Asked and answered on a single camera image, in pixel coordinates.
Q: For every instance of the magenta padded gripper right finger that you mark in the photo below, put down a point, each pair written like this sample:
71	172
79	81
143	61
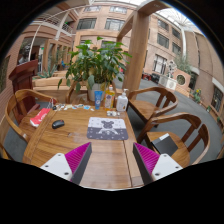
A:
153	166

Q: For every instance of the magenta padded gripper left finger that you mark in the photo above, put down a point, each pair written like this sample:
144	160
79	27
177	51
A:
70	166

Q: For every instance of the black computer mouse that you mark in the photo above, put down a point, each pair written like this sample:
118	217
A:
57	124

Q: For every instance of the grey bear mouse pad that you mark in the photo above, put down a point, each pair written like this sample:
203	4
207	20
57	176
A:
107	129

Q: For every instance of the black notebook on chair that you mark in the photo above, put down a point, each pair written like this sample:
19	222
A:
164	144

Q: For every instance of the wooden armchair near right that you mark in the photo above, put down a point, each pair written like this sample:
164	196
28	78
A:
190	137

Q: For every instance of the wooden armchair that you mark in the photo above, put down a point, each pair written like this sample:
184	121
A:
190	137
166	102
21	107

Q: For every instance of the red and white book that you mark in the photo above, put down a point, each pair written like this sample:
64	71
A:
35	121

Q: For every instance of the wooden armchair left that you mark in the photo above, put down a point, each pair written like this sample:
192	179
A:
21	107

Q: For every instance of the wooden armchair far right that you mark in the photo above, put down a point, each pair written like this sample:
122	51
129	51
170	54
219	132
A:
166	102

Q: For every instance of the white pump dispenser bottle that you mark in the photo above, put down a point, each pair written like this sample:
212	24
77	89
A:
122	102

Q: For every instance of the blue tube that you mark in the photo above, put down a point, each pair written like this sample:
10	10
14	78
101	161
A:
98	96

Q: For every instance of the yellow liquid bottle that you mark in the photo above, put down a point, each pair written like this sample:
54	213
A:
109	98

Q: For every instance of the white plant pot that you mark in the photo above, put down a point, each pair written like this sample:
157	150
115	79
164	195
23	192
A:
97	87

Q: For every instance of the dark red wooden podium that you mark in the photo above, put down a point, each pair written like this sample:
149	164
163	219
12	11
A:
22	75

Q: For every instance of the green potted plant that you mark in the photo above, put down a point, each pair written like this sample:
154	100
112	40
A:
95	66

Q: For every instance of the wooden pillar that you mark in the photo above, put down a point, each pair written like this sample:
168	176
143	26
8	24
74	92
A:
138	24

